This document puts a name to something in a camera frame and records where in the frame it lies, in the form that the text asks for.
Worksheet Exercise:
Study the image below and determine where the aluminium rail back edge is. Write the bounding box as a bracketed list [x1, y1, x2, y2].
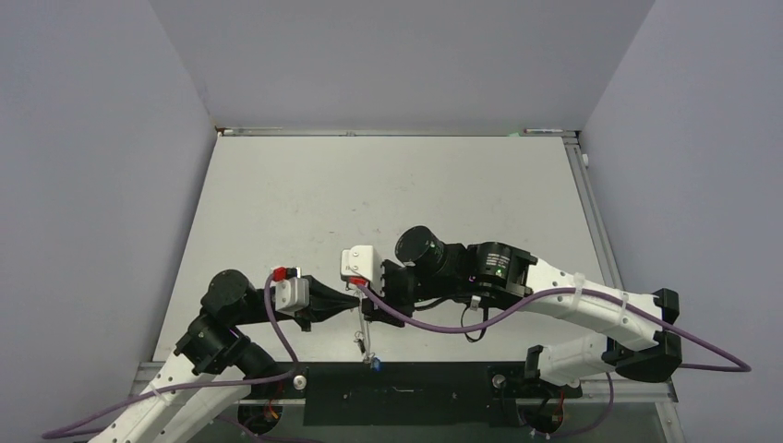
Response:
[216, 127, 578, 138]

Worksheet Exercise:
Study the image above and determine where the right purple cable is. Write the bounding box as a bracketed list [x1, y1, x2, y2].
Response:
[348, 278, 753, 374]

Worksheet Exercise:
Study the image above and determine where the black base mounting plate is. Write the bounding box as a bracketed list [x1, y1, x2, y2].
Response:
[237, 362, 583, 433]

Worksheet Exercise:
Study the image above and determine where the aluminium rail right side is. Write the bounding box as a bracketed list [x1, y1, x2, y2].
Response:
[563, 135, 681, 405]

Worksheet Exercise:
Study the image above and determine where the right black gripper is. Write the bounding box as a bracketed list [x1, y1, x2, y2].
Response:
[360, 258, 454, 323]

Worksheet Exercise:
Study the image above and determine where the large grey keyring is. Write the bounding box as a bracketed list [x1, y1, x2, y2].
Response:
[355, 308, 375, 365]

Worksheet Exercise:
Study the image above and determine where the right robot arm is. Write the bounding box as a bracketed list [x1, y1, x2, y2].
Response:
[340, 225, 682, 395]

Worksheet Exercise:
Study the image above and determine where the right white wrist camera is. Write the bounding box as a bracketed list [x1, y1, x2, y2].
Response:
[340, 245, 383, 291]

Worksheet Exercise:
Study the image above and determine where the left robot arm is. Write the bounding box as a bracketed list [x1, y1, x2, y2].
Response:
[93, 268, 360, 442]

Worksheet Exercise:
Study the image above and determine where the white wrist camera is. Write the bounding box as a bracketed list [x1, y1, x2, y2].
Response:
[274, 277, 309, 316]
[340, 245, 383, 291]

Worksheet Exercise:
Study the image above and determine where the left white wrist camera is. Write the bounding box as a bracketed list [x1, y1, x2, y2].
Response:
[274, 277, 309, 316]

